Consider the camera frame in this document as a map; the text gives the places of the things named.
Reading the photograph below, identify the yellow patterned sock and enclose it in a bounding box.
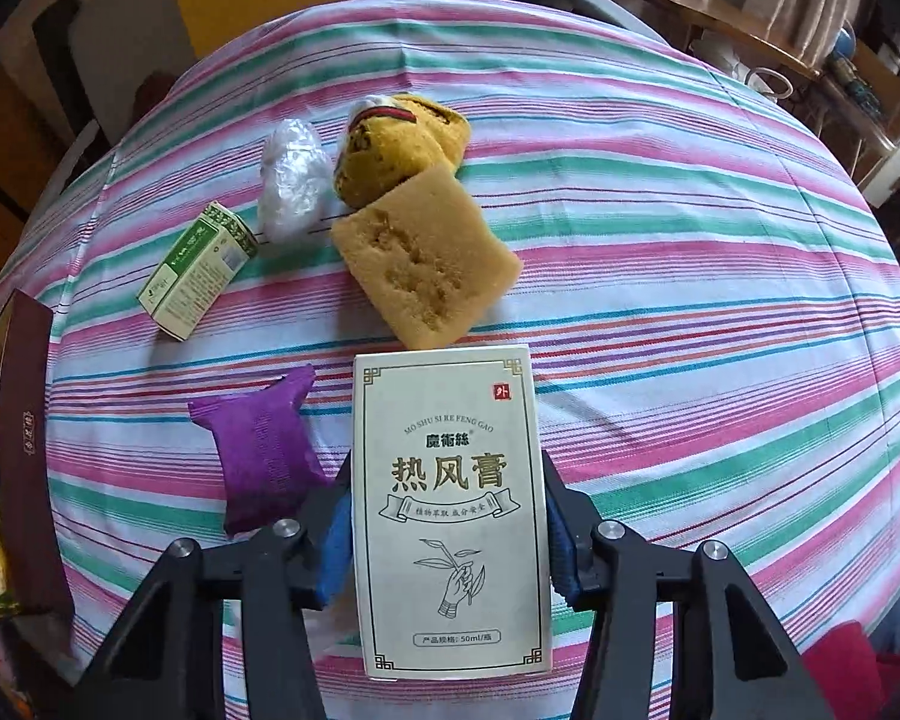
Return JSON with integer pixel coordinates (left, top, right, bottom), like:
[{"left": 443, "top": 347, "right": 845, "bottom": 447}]
[{"left": 333, "top": 93, "right": 471, "bottom": 210}]

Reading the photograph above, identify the gold lined storage box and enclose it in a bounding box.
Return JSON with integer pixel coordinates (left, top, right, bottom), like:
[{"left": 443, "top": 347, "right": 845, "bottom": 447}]
[{"left": 0, "top": 291, "right": 74, "bottom": 619}]

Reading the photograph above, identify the clear plastic bag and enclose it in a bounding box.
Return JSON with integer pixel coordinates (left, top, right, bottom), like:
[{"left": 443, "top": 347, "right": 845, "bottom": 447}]
[{"left": 258, "top": 119, "right": 333, "bottom": 244}]

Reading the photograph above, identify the green white medicine box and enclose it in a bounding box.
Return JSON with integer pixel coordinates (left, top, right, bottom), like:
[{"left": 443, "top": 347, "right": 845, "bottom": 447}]
[{"left": 137, "top": 202, "right": 258, "bottom": 341}]

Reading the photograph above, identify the wooden side desk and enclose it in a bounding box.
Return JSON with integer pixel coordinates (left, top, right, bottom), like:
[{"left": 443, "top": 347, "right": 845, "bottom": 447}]
[{"left": 640, "top": 0, "right": 900, "bottom": 208}]

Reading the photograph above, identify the white herbal cream box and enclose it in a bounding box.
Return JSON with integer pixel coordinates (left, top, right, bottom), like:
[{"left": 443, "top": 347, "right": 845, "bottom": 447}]
[{"left": 351, "top": 344, "right": 553, "bottom": 679}]

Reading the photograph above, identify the yellow sponge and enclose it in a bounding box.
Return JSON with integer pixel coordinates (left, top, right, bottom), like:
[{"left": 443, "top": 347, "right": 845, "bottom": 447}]
[{"left": 329, "top": 166, "right": 521, "bottom": 351}]

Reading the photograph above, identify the striped bed sheet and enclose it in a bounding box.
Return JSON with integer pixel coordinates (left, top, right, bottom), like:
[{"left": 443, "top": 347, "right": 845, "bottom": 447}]
[{"left": 0, "top": 0, "right": 900, "bottom": 678}]

